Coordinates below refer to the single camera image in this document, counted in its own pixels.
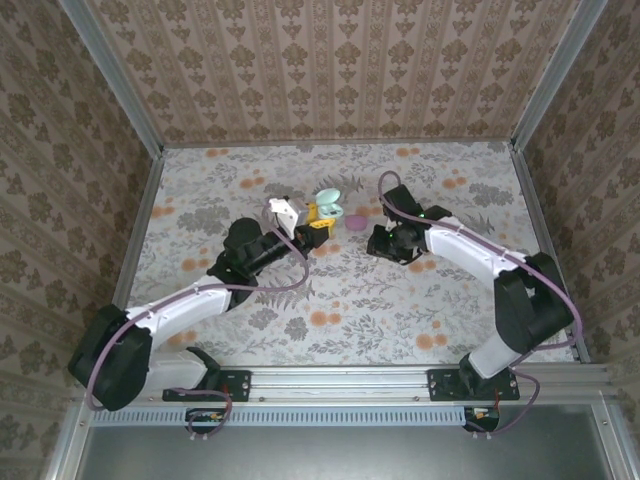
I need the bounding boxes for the aluminium frame post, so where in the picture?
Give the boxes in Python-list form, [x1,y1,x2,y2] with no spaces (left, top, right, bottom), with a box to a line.
[509,0,611,151]
[55,0,166,159]

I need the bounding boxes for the aluminium frame bar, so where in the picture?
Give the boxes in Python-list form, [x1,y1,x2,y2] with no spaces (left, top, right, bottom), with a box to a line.
[43,394,96,480]
[589,394,639,480]

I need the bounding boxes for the grey metal sheet panel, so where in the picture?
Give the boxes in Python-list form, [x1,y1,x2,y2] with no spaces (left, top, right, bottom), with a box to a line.
[74,424,614,480]

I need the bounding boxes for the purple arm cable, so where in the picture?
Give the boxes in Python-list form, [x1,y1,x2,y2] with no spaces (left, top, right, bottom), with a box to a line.
[85,202,310,442]
[377,170,585,440]

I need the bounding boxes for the aluminium table side rail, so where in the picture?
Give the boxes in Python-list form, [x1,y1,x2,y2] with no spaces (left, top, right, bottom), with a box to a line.
[509,144,609,369]
[113,149,166,309]

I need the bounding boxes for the mint green earbud charging case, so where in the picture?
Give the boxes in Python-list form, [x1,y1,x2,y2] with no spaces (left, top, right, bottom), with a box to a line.
[313,187,346,222]

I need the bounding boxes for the black controller box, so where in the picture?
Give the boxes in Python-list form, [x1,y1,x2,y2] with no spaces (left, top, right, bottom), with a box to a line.
[184,407,227,434]
[462,405,501,434]

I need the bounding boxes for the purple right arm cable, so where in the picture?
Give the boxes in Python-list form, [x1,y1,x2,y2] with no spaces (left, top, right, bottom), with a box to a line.
[377,170,585,440]

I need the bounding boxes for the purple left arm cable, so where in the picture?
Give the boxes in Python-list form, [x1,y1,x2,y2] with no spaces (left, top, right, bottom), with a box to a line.
[85,202,310,442]

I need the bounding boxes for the grey slotted cable duct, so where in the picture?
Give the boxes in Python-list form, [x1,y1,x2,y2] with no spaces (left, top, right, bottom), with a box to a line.
[92,405,469,428]

